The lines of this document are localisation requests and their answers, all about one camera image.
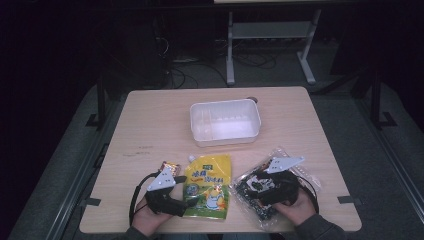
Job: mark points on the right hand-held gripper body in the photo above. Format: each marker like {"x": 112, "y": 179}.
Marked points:
{"x": 281, "y": 188}

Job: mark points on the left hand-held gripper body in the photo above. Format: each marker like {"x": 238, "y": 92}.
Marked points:
{"x": 163, "y": 196}

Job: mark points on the clear packet with dark contents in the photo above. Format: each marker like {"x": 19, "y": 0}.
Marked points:
{"x": 245, "y": 195}

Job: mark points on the yellow spout pouch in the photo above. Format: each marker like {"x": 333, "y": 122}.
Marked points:
{"x": 207, "y": 186}

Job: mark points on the person's right hand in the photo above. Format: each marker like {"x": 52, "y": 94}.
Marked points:
{"x": 298, "y": 208}

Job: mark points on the person's left hand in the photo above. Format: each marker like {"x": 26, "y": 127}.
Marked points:
{"x": 150, "y": 220}

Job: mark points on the small orange snack packet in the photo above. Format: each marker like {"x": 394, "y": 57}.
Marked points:
{"x": 170, "y": 165}

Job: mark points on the white plastic container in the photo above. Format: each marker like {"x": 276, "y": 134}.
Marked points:
{"x": 225, "y": 126}

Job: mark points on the grey tape strip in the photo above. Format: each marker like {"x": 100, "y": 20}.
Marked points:
{"x": 90, "y": 201}
{"x": 348, "y": 200}

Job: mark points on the black metal stand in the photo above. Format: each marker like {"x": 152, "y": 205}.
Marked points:
{"x": 376, "y": 100}

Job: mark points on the white metal table frame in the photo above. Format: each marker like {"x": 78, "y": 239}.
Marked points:
{"x": 270, "y": 30}

